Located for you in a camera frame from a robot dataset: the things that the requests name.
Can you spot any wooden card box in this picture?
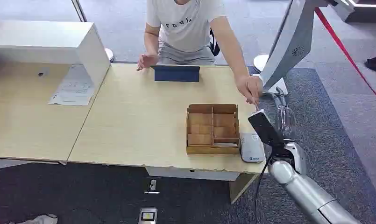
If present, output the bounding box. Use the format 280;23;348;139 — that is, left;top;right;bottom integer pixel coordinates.
185;104;241;155

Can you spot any person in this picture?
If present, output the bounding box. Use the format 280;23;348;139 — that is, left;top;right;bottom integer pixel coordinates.
136;0;264;107

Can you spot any desk leg panel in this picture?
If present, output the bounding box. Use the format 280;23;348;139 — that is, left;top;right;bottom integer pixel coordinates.
229;173;260;204

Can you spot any person's right hand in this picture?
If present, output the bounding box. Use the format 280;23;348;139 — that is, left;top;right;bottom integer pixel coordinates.
137;53;160;72

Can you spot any white cabinet box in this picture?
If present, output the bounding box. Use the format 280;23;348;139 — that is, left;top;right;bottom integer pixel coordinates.
0;20;111;88

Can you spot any white card reader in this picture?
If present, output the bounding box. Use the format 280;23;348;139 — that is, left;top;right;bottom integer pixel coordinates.
240;133;266;163

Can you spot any person's left hand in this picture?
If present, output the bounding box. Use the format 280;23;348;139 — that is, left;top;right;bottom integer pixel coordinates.
235;74;264;106

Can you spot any floor socket plate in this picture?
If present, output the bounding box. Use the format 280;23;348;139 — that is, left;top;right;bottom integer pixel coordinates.
143;179;161;195

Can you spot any white kiosk base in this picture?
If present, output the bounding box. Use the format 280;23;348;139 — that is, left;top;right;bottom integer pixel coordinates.
253;54;289;96

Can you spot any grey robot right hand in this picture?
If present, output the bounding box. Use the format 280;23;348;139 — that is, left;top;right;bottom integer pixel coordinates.
248;87;300;150

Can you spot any floor device with screen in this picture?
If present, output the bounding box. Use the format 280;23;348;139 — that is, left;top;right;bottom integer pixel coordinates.
138;208;158;224

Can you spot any blue tablet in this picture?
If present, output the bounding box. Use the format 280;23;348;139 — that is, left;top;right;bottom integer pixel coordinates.
154;65;201;83

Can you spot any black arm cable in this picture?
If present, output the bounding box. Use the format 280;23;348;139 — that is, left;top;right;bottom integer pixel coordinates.
253;151;273;224

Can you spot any printed paper sheet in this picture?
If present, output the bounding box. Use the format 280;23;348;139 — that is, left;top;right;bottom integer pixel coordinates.
48;64;97;107

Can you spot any white round chair foot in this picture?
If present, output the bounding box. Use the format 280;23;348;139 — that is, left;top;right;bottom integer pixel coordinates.
104;47;115;63

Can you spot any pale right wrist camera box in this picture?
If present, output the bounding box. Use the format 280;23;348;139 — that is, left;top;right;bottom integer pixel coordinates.
283;140;306;175

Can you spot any white shoe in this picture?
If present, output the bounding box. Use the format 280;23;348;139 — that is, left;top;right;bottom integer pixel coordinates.
8;214;59;224

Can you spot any red barrier ribbon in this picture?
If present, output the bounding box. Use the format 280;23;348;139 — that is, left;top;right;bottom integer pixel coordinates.
314;7;376;109

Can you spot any metal frame post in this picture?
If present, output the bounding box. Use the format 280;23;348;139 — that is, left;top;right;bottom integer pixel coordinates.
71;0;88;23

